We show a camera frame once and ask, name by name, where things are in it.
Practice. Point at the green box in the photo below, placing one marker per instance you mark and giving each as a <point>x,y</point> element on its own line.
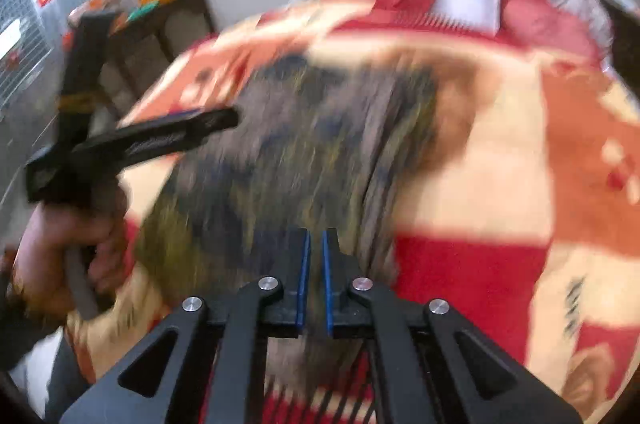
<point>145,10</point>

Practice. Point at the person's left forearm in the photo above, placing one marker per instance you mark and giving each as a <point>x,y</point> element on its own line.
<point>20,334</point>

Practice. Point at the small red pillow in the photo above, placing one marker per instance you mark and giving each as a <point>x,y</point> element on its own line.
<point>540,19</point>

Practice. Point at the person's grey clothing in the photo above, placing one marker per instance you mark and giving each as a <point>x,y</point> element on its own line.
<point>67,384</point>

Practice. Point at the orange cream printed blanket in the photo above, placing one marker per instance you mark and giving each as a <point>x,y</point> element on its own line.
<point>500,179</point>

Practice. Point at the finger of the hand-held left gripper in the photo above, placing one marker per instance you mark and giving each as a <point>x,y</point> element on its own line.
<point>165,137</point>

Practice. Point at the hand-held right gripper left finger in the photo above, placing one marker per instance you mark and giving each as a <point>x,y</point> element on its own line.
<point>303,284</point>

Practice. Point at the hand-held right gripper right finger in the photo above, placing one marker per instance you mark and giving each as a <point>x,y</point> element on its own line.
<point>327,289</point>

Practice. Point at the camouflage patterned garment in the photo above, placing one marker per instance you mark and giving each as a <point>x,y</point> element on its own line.
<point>310,144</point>

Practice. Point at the dark wooden nightstand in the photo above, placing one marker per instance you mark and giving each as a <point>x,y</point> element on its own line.
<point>197,7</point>

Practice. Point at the person's left hand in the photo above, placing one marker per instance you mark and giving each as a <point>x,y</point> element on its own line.
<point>45,244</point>

